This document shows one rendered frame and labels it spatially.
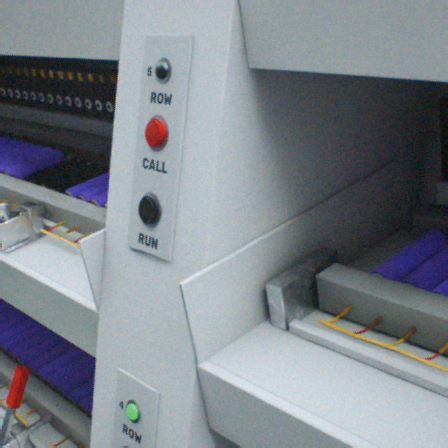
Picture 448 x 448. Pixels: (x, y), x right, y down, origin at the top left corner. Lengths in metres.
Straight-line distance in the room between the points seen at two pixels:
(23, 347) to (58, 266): 0.27
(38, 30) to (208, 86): 0.20
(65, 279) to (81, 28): 0.17
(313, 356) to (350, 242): 0.10
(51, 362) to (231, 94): 0.44
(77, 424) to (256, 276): 0.29
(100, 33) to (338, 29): 0.19
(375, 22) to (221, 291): 0.16
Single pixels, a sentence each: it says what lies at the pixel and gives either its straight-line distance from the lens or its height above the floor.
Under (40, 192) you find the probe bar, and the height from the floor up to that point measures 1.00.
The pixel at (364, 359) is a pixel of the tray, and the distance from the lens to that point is 0.36.
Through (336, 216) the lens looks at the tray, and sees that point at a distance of 0.43.
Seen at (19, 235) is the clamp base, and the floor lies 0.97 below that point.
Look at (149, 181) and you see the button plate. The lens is 0.40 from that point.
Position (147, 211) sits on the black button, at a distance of 0.39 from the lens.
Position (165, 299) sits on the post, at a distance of 0.39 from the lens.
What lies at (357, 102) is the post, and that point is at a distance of 0.44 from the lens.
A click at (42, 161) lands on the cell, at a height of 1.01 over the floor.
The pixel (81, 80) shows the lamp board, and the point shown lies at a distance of 0.76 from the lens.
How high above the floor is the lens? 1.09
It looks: 10 degrees down
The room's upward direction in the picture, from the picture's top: 6 degrees clockwise
